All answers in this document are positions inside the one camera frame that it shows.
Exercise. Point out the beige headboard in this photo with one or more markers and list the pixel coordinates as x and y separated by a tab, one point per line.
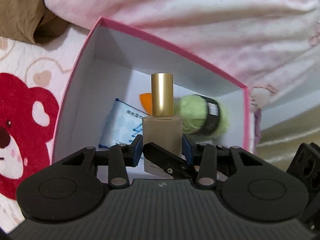
279	144

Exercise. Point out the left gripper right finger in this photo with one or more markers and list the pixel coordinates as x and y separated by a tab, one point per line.
215	166

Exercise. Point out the green yarn ball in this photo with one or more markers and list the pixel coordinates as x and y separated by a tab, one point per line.
202	116

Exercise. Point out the purple plush toy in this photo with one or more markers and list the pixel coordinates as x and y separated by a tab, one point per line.
257	131

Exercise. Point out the orange makeup sponge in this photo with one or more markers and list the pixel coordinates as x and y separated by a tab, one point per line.
146	102

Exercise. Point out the gold cap perfume bottle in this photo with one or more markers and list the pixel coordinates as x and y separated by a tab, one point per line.
163	127

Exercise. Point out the white tissue packet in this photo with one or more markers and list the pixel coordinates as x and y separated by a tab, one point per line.
122	125

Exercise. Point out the clear dental floss box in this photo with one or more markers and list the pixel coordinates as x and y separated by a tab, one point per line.
151	168

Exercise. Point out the pink storage box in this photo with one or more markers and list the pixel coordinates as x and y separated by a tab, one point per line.
116	62

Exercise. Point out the bear print blanket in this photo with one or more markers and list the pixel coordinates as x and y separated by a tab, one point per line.
33	82

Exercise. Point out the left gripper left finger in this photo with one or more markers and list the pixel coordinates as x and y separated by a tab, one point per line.
116	158

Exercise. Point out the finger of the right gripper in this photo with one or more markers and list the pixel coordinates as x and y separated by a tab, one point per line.
171	164

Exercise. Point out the pink white pillow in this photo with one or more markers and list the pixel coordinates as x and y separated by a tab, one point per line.
271	46

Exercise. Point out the brown pillow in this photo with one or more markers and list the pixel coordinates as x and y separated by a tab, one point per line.
30	21

